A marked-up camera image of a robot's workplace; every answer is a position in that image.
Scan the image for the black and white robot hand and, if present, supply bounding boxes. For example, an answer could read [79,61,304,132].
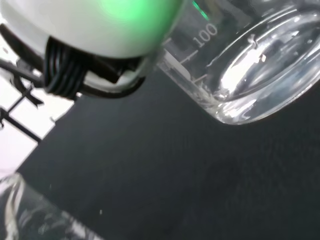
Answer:
[0,0,188,99]

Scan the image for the black tripod stand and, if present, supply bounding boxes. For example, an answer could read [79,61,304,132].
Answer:
[0,56,45,145]

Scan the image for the black bench cloth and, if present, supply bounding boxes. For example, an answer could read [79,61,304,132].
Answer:
[14,67,320,240]

